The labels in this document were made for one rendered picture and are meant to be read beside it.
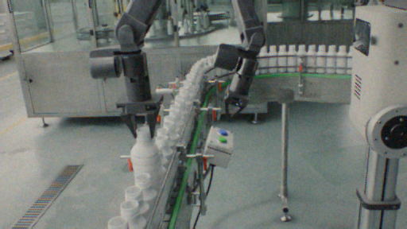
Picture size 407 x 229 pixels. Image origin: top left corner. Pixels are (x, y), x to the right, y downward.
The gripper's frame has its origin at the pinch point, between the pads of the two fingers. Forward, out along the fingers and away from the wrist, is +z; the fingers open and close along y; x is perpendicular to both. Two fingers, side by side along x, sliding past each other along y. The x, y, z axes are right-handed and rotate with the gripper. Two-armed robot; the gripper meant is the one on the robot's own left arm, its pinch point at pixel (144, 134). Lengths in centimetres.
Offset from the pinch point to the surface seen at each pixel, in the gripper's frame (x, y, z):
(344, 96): 149, 85, 39
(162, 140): 16.0, 0.7, 8.3
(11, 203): 166, -161, 123
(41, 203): 166, -136, 123
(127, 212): -19.6, 0.1, 9.0
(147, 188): -7.4, 1.3, 10.6
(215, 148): 23.7, 14.9, 14.7
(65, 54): 329, -170, 35
